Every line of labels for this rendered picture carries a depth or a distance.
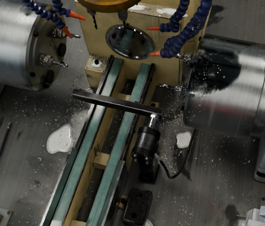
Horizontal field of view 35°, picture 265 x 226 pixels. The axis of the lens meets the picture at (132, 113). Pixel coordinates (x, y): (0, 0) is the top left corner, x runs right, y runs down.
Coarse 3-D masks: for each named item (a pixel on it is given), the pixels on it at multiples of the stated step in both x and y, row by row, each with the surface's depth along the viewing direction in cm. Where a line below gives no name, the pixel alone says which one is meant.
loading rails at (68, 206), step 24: (120, 72) 132; (144, 72) 128; (120, 96) 134; (144, 96) 124; (96, 120) 122; (144, 120) 133; (96, 144) 123; (120, 144) 118; (72, 168) 115; (120, 168) 113; (72, 192) 112; (120, 192) 118; (48, 216) 109; (72, 216) 116; (96, 216) 109
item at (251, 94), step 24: (216, 48) 101; (240, 48) 101; (264, 48) 101; (192, 72) 99; (216, 72) 98; (240, 72) 97; (264, 72) 96; (192, 96) 100; (216, 96) 98; (240, 96) 97; (264, 96) 97; (192, 120) 105; (216, 120) 102; (240, 120) 99; (264, 120) 99
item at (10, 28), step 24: (0, 0) 115; (0, 24) 110; (24, 24) 109; (48, 24) 115; (0, 48) 110; (24, 48) 108; (48, 48) 119; (0, 72) 114; (24, 72) 111; (48, 72) 122
